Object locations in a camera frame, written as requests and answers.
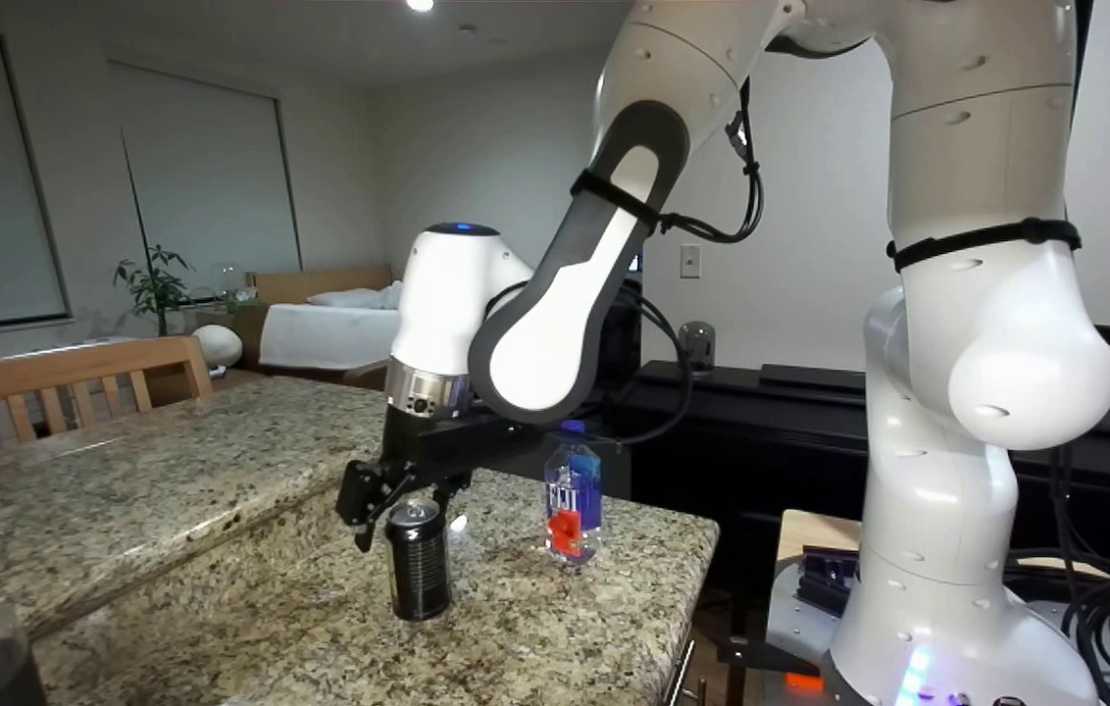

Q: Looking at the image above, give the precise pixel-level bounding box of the black low cabinet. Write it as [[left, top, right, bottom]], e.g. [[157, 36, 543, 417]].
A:
[[607, 360, 1110, 607]]

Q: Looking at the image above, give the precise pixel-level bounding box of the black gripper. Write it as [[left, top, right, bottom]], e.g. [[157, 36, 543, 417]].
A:
[[332, 410, 543, 547]]

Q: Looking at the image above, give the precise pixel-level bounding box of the left wooden chair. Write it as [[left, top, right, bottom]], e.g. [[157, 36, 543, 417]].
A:
[[0, 336, 214, 451]]

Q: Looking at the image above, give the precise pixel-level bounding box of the blue cap water bottle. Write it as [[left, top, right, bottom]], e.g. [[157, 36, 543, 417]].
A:
[[543, 418, 604, 570]]

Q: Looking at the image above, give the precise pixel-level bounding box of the white bed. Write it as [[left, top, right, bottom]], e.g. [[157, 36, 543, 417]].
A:
[[233, 271, 402, 372]]

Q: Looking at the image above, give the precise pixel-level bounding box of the black can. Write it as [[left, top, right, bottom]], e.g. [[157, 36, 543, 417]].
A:
[[385, 496, 450, 621]]

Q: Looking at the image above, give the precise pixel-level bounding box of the green potted plant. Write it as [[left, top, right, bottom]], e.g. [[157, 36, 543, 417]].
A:
[[115, 244, 189, 334]]

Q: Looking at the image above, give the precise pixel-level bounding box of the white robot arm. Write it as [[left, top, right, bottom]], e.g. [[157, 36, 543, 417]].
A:
[[339, 0, 1110, 706]]

